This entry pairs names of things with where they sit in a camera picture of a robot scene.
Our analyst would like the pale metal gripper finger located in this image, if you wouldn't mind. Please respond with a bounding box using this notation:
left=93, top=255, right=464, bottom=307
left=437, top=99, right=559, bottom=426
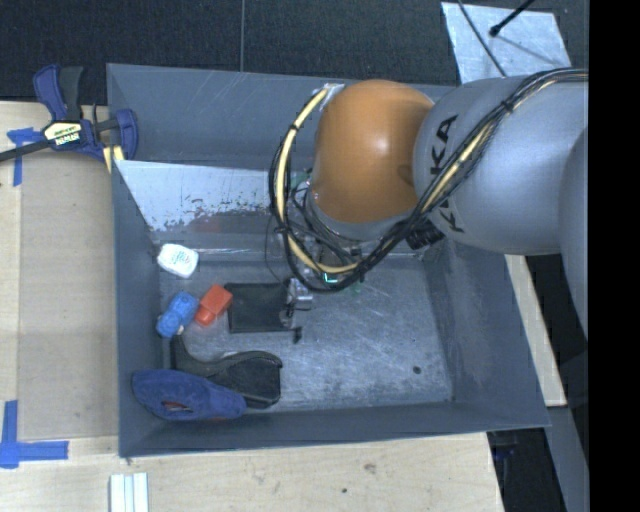
left=291, top=287, right=316, bottom=346
left=279, top=278, right=302, bottom=329

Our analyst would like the black flat square block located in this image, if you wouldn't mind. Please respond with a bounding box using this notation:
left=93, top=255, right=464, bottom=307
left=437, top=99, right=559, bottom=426
left=223, top=282, right=297, bottom=335

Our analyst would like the red-orange block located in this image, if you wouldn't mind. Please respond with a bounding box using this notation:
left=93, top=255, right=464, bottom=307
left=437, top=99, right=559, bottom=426
left=193, top=284, right=234, bottom=328

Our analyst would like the grey metal bin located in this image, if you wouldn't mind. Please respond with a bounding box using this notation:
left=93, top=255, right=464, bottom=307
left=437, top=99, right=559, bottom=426
left=104, top=62, right=552, bottom=459

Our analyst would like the black curved flat thing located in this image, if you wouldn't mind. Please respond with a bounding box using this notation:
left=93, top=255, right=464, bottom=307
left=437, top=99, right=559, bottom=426
left=169, top=335, right=284, bottom=411

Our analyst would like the blue toy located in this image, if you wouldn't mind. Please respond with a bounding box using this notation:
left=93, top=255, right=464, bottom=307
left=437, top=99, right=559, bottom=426
left=155, top=291, right=201, bottom=340

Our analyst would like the white rounded packet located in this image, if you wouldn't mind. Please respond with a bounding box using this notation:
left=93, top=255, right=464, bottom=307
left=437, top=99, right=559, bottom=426
left=156, top=242, right=201, bottom=280

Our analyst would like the blue cloth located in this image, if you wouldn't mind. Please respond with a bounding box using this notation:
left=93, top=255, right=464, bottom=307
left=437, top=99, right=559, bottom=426
left=131, top=368, right=248, bottom=423

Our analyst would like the pale wood flat board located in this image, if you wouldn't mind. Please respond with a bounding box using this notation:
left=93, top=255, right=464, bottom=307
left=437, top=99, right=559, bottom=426
left=17, top=149, right=122, bottom=443

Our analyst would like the black cylinder on white bracket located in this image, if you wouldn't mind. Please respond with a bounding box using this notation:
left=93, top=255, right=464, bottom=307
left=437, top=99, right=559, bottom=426
left=405, top=221, right=447, bottom=252

